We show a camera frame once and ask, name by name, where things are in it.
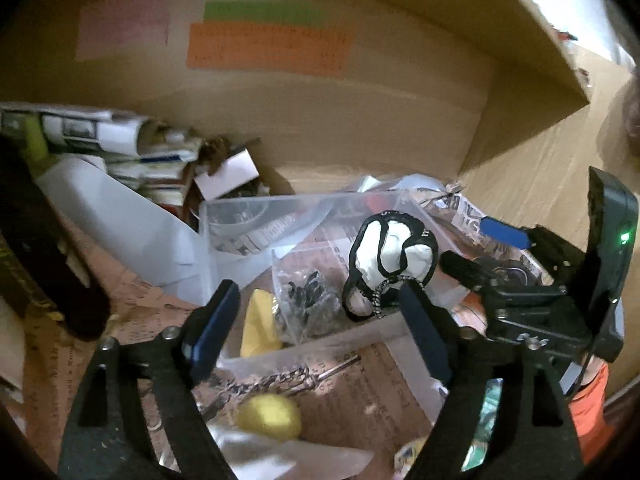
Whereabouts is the black and white pouch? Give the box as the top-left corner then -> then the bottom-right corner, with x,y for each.
342,210 -> 439,322

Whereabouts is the clear bag with dark items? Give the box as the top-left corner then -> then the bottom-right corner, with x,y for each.
271,243 -> 352,346

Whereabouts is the yellow foam ball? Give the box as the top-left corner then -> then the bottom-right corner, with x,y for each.
235,393 -> 303,441

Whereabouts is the yellow sponge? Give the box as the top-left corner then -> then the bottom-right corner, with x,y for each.
240,289 -> 283,358

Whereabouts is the floral patterned cloth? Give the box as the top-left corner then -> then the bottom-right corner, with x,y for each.
393,378 -> 503,479

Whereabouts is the clear plastic bin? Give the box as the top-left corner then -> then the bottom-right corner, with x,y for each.
200,191 -> 463,377

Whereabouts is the orange printed newspaper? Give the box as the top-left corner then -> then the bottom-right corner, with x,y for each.
19,194 -> 551,480

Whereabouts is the white paper sheet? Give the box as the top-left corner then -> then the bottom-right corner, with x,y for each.
37,158 -> 207,306

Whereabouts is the dark wine bottle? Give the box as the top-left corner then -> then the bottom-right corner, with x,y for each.
1,136 -> 111,341

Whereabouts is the small pink box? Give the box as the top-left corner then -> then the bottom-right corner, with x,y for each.
194,150 -> 259,200

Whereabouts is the orange sticky note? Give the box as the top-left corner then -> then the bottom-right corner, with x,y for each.
186,22 -> 354,77

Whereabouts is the stack of newspapers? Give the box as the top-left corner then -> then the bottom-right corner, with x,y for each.
1,102 -> 203,208

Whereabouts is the green sticky note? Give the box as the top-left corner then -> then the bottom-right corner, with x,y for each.
203,0 -> 326,27

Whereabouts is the pink sticky note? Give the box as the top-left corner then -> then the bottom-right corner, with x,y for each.
75,0 -> 169,62

